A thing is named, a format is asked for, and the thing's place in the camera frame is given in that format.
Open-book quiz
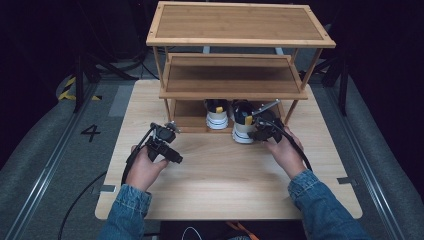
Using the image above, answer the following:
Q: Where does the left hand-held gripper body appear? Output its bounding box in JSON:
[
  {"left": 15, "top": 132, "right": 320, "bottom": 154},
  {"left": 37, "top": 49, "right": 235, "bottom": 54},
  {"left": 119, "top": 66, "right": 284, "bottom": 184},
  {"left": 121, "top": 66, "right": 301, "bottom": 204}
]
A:
[{"left": 145, "top": 121, "right": 182, "bottom": 163}]

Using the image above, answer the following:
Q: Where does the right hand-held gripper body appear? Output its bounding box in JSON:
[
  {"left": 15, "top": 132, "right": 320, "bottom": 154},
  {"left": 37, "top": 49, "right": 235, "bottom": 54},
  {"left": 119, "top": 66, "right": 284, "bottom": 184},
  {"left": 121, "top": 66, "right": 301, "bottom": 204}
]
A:
[{"left": 251, "top": 98, "right": 285, "bottom": 144}]

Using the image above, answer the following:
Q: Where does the white navy sneaker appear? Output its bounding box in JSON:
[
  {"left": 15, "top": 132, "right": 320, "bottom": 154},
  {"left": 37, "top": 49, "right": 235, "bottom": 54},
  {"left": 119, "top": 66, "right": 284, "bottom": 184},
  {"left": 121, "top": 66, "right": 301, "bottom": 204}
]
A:
[
  {"left": 203, "top": 98, "right": 231, "bottom": 131},
  {"left": 230, "top": 99, "right": 264, "bottom": 145}
]

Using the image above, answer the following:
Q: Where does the wooden three-tier shoe rack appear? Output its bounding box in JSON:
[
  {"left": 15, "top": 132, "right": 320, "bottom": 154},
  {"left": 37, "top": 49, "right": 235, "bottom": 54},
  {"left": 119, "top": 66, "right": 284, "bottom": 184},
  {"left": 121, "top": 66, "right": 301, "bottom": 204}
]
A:
[{"left": 145, "top": 0, "right": 337, "bottom": 135}]

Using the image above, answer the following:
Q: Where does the person's left hand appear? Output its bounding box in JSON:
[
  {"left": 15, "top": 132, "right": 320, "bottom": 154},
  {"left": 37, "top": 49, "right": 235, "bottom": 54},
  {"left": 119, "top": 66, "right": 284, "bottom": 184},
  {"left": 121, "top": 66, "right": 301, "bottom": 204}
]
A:
[{"left": 125, "top": 144, "right": 170, "bottom": 193}]

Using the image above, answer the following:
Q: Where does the person's right hand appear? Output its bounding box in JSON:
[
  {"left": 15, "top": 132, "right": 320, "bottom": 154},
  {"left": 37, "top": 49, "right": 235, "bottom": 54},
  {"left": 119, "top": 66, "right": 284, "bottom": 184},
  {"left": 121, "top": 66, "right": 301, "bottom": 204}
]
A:
[{"left": 264, "top": 126, "right": 308, "bottom": 180}]

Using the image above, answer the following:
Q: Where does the black metal stand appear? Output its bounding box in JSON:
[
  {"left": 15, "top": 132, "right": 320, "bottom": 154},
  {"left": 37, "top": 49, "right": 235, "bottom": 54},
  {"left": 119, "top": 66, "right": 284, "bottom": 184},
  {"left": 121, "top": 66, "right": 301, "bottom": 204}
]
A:
[
  {"left": 313, "top": 49, "right": 351, "bottom": 118},
  {"left": 71, "top": 51, "right": 138, "bottom": 114}
]

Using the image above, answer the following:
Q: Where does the yellow black hazard tape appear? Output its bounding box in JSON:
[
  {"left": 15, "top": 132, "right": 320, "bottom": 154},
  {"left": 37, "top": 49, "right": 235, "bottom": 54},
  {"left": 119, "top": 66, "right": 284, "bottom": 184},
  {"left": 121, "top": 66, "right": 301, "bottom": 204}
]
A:
[{"left": 58, "top": 76, "right": 103, "bottom": 102}]

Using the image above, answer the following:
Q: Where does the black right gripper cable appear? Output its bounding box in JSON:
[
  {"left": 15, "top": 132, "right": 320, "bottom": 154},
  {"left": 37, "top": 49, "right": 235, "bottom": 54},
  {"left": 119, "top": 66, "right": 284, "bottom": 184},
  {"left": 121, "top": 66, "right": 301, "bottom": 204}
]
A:
[{"left": 258, "top": 118, "right": 314, "bottom": 172}]

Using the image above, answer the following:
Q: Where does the thin white cable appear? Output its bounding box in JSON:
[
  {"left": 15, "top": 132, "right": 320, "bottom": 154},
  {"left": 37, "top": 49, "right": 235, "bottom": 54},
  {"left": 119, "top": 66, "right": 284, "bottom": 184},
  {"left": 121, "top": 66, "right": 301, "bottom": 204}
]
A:
[{"left": 181, "top": 225, "right": 204, "bottom": 240}]

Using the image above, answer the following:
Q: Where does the orange strap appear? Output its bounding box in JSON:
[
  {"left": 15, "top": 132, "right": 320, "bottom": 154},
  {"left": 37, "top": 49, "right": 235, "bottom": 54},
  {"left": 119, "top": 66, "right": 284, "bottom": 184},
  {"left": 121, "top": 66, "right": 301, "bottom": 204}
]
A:
[{"left": 226, "top": 220, "right": 262, "bottom": 240}]

